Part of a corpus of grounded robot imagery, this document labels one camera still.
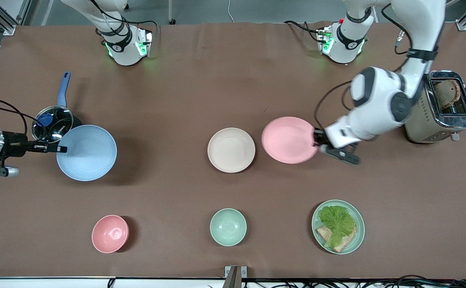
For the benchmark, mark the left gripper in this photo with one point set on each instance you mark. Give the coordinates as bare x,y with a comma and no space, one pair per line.
318,136

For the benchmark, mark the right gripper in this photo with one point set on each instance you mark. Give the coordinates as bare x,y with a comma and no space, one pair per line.
15,144

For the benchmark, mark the pink shallow bowl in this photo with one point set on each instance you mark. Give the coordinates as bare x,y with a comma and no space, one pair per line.
289,140

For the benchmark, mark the blue shallow bowl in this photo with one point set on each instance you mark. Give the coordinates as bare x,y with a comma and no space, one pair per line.
87,154

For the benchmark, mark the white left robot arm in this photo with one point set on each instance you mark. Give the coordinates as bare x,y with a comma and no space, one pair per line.
377,104

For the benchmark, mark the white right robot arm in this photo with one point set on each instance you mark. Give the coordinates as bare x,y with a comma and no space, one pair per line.
123,54

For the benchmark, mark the glass lid blue knob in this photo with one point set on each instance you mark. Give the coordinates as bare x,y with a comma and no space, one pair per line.
53,120

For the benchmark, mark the beige shallow bowl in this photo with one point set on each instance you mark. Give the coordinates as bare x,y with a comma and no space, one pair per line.
231,150

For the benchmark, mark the green lettuce leaf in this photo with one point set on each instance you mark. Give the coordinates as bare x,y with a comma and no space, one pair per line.
337,222

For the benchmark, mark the base box with green light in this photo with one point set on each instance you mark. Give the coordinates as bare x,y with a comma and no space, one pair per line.
144,44
324,40

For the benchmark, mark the small deep pink bowl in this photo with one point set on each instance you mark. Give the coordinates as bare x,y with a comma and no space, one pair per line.
110,234

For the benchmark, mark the silver toaster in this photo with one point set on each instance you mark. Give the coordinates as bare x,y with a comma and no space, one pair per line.
421,128

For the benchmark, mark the green plate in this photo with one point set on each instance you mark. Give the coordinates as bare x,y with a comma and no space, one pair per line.
359,236

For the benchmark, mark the bread slice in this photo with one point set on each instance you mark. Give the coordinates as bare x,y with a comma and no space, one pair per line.
347,242

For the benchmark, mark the small deep green bowl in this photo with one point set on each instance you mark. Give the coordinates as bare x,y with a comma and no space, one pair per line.
228,227

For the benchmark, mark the brown toast slice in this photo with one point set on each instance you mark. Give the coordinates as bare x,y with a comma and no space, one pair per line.
447,94

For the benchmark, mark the grey stand leg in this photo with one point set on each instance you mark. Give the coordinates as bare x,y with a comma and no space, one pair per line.
171,12

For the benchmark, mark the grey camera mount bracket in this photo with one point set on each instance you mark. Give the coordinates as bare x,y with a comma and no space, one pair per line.
235,278

